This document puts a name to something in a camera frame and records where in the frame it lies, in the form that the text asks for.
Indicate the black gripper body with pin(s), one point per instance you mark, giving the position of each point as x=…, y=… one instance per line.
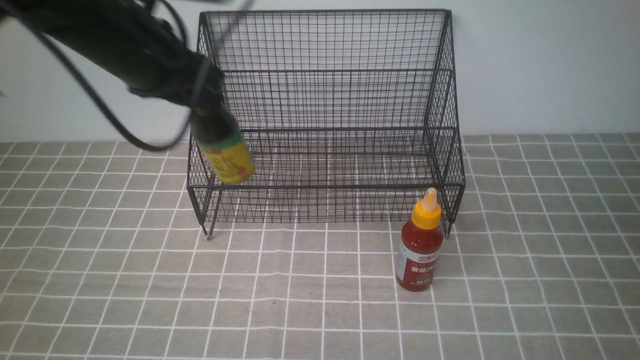
x=200, y=87

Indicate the dark oyster sauce bottle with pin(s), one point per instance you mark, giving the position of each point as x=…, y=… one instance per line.
x=221, y=141

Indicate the red tomato sauce bottle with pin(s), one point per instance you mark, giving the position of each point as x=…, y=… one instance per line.
x=421, y=241

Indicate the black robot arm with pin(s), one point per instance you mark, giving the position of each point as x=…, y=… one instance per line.
x=123, y=37

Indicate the grey checked tablecloth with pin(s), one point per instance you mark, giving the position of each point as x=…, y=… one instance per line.
x=102, y=258

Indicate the black wire mesh shelf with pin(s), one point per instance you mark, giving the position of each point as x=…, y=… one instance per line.
x=349, y=114

